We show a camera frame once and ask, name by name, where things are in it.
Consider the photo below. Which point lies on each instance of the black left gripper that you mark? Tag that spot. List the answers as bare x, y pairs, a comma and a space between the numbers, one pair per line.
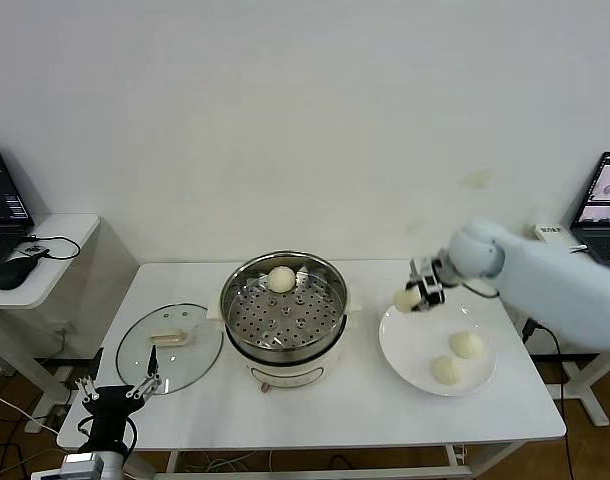
112, 405

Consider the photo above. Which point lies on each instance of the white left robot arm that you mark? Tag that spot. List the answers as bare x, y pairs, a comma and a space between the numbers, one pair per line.
114, 460

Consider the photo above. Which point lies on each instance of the grey open laptop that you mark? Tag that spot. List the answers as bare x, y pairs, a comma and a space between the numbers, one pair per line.
600, 200

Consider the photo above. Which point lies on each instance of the black open laptop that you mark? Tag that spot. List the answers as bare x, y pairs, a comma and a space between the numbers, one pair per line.
0, 200

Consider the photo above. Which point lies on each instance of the white table frame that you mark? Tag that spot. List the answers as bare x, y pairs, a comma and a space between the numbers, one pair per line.
457, 457

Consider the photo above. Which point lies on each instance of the stainless steel steamer pot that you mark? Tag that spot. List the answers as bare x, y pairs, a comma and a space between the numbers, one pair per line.
285, 325

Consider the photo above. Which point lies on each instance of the white labelled box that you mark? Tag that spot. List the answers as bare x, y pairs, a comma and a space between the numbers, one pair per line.
552, 231

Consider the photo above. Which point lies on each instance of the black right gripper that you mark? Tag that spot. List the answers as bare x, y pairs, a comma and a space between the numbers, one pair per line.
435, 267

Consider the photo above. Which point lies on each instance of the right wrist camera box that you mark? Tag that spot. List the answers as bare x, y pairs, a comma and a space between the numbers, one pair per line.
432, 290

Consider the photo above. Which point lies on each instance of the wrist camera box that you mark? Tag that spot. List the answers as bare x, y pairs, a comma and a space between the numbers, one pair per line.
80, 462
432, 290

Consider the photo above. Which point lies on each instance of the white steamed baozi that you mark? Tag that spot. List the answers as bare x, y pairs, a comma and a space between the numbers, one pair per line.
467, 344
280, 278
406, 301
447, 370

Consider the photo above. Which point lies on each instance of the white side table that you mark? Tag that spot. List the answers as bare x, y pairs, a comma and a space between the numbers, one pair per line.
50, 235
592, 395

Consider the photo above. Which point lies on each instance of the black computer mouse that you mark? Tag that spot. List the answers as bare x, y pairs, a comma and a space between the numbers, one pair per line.
15, 272

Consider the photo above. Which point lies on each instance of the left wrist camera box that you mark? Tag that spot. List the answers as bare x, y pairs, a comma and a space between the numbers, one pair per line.
80, 462

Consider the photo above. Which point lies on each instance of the cream electric cooker base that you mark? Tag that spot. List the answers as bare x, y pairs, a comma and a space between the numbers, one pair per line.
295, 372

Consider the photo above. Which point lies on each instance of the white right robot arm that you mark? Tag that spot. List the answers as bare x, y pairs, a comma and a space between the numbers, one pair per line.
560, 295

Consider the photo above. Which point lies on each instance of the white round plate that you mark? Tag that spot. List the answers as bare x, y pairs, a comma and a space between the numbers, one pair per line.
410, 350

